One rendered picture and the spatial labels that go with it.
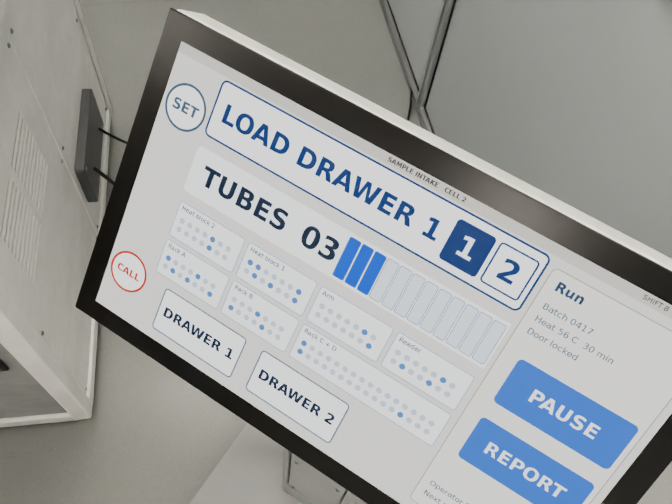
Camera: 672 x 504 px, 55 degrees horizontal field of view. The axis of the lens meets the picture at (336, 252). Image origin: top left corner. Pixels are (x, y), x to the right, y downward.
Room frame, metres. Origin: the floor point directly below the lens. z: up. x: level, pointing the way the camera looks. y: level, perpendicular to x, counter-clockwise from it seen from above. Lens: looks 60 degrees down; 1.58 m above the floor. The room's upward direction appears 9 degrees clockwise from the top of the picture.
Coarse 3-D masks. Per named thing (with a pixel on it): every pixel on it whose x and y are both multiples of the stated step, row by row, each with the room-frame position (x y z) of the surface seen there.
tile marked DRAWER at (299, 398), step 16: (256, 368) 0.20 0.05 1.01; (272, 368) 0.20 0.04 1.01; (288, 368) 0.20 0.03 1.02; (256, 384) 0.19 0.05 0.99; (272, 384) 0.19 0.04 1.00; (288, 384) 0.19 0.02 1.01; (304, 384) 0.19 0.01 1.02; (272, 400) 0.18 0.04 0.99; (288, 400) 0.18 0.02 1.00; (304, 400) 0.18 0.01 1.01; (320, 400) 0.18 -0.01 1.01; (336, 400) 0.18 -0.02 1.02; (288, 416) 0.17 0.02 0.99; (304, 416) 0.17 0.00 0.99; (320, 416) 0.17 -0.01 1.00; (336, 416) 0.17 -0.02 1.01; (320, 432) 0.16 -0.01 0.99; (336, 432) 0.16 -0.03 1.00
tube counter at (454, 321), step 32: (320, 224) 0.29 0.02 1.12; (320, 256) 0.27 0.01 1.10; (352, 256) 0.27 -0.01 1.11; (384, 256) 0.27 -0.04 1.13; (352, 288) 0.25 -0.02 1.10; (384, 288) 0.25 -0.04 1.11; (416, 288) 0.25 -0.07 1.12; (448, 288) 0.25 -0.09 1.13; (416, 320) 0.23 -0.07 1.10; (448, 320) 0.23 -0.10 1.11; (480, 320) 0.23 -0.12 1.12; (480, 352) 0.21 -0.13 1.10
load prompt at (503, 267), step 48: (240, 96) 0.37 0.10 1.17; (240, 144) 0.34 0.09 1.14; (288, 144) 0.34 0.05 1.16; (336, 144) 0.34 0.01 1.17; (336, 192) 0.31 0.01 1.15; (384, 192) 0.31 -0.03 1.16; (432, 192) 0.30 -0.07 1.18; (432, 240) 0.28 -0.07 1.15; (480, 240) 0.27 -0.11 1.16; (480, 288) 0.25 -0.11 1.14; (528, 288) 0.24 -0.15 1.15
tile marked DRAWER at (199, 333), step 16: (160, 304) 0.25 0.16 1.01; (176, 304) 0.25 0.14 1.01; (192, 304) 0.25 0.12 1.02; (160, 320) 0.24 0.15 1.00; (176, 320) 0.24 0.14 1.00; (192, 320) 0.24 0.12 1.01; (208, 320) 0.23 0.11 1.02; (176, 336) 0.22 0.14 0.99; (192, 336) 0.22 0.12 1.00; (208, 336) 0.22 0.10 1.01; (224, 336) 0.22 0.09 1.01; (240, 336) 0.22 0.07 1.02; (192, 352) 0.21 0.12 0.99; (208, 352) 0.21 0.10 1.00; (224, 352) 0.21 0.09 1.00; (240, 352) 0.21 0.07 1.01; (224, 368) 0.20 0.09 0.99
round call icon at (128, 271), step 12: (120, 252) 0.29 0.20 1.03; (132, 252) 0.28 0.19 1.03; (120, 264) 0.28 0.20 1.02; (132, 264) 0.28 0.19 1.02; (144, 264) 0.28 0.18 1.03; (108, 276) 0.27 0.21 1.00; (120, 276) 0.27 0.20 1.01; (132, 276) 0.27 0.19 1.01; (144, 276) 0.27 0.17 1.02; (120, 288) 0.26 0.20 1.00; (132, 288) 0.26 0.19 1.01; (144, 288) 0.26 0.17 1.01
